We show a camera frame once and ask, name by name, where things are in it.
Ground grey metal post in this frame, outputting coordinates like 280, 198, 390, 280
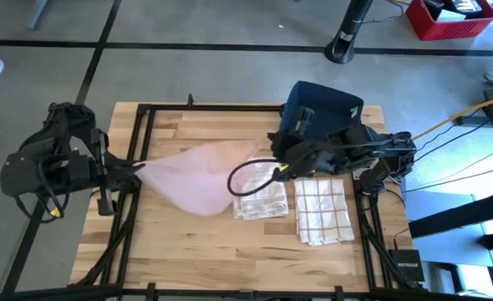
24, 0, 49, 31

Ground plain pink towel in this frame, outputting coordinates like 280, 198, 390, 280
134, 139, 264, 217

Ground white towel grey checks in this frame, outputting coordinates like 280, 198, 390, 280
232, 157, 290, 222

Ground white box in crate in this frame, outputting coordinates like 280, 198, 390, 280
435, 8, 468, 23

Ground navy fabric basket white stripe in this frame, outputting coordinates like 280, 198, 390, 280
278, 80, 365, 145

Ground red plastic crate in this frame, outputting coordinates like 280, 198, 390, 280
405, 0, 493, 42

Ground white towel red checks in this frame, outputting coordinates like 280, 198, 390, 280
292, 176, 355, 247

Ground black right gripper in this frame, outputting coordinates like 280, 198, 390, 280
266, 131, 343, 183

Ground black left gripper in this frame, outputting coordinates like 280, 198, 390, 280
69, 127, 146, 217

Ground black metal table frame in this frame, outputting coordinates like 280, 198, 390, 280
69, 94, 423, 301

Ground right wrist camera cable loop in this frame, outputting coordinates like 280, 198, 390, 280
226, 157, 284, 197

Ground yellow cable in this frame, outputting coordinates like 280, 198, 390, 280
411, 94, 493, 142

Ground black Netgear network switch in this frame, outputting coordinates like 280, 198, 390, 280
387, 248, 425, 283

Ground black left wrist camera cable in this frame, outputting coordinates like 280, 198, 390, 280
14, 161, 70, 225

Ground grey power strip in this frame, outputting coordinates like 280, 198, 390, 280
456, 115, 492, 128

